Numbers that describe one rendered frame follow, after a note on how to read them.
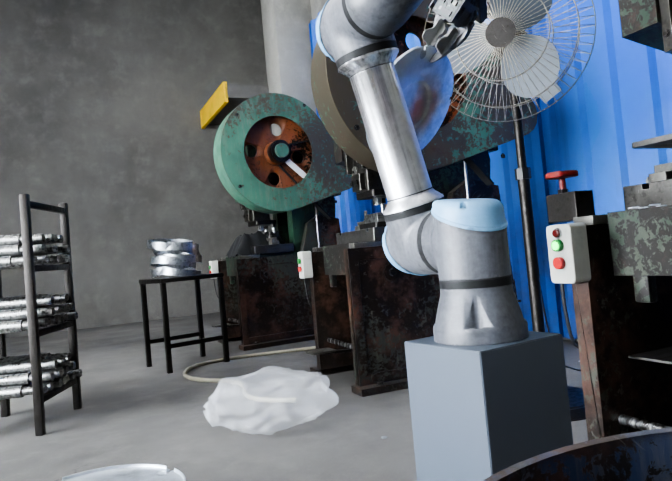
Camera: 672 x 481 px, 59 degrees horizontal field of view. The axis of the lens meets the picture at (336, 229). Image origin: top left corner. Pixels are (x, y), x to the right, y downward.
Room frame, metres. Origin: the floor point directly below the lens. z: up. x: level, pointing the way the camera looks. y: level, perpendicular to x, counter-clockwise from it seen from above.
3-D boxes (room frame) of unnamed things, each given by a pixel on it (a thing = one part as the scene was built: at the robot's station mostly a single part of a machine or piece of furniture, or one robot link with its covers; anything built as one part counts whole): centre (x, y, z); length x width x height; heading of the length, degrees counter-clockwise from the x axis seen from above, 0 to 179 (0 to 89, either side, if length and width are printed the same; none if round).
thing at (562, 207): (1.47, -0.58, 0.62); 0.10 x 0.06 x 0.20; 24
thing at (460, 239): (0.99, -0.22, 0.62); 0.13 x 0.12 x 0.14; 25
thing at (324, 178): (4.60, 0.24, 0.87); 1.53 x 0.99 x 1.74; 117
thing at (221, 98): (7.02, 0.89, 2.44); 1.25 x 0.92 x 0.27; 24
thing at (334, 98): (3.01, -0.55, 0.87); 1.53 x 0.99 x 1.74; 112
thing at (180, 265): (3.73, 1.01, 0.40); 0.45 x 0.40 x 0.79; 36
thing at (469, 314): (0.98, -0.22, 0.50); 0.15 x 0.15 x 0.10
